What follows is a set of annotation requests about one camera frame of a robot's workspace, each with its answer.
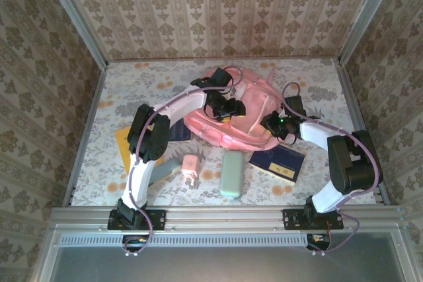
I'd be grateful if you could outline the pink backpack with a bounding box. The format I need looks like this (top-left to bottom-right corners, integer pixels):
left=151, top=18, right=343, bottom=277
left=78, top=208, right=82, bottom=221
left=183, top=65, right=288, bottom=149

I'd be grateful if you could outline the dark blue book with barcode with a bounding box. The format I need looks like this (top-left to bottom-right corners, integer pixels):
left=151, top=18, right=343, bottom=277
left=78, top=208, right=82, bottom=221
left=167, top=118, right=193, bottom=143

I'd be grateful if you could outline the pink charger plug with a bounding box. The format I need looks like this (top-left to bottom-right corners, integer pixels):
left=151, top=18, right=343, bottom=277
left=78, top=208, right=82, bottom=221
left=180, top=153, right=202, bottom=187

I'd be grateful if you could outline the grey-green pencil case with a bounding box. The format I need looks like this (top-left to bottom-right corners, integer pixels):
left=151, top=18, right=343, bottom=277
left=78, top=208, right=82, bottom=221
left=219, top=151, right=246, bottom=199

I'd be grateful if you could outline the grey pouch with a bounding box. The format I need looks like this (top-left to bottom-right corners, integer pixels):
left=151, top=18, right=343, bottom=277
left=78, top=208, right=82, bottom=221
left=148, top=158, right=182, bottom=186

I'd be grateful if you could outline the floral tablecloth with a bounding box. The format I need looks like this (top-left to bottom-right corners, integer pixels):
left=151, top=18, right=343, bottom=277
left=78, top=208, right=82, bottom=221
left=71, top=59, right=377, bottom=207

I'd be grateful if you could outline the grey steel panel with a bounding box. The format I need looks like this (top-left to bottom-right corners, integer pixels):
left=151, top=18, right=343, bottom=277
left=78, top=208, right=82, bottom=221
left=49, top=245, right=407, bottom=282

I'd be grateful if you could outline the aluminium side rail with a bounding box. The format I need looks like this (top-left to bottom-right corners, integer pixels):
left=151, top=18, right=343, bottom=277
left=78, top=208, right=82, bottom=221
left=63, top=63, right=108, bottom=207
left=333, top=59, right=391, bottom=205

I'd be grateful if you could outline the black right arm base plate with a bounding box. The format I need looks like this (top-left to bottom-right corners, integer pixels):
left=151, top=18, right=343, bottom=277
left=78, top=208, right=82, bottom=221
left=283, top=208, right=344, bottom=231

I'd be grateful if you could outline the aluminium front rail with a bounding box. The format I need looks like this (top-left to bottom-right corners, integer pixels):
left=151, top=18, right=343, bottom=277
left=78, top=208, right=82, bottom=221
left=51, top=205, right=406, bottom=233

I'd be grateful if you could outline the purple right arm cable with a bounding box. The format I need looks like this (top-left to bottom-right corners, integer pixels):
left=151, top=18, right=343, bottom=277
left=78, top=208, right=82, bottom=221
left=279, top=82, right=381, bottom=254

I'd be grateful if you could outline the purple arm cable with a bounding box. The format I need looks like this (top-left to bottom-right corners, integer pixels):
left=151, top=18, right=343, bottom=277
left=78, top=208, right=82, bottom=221
left=122, top=66, right=245, bottom=258
left=279, top=82, right=381, bottom=254

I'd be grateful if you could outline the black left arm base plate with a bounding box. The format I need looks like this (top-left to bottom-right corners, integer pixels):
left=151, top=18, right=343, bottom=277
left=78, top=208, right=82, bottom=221
left=108, top=209, right=166, bottom=231

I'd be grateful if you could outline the grey slotted cable duct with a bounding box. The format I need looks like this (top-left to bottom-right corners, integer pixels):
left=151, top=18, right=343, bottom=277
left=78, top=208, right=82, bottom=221
left=59, top=232, right=308, bottom=247

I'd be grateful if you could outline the aluminium frame post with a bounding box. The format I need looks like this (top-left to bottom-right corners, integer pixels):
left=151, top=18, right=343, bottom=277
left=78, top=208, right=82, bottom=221
left=337, top=0, right=403, bottom=65
left=39, top=0, right=109, bottom=68

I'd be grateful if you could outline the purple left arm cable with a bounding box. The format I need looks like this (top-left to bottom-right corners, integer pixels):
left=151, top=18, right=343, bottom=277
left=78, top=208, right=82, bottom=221
left=122, top=66, right=245, bottom=258

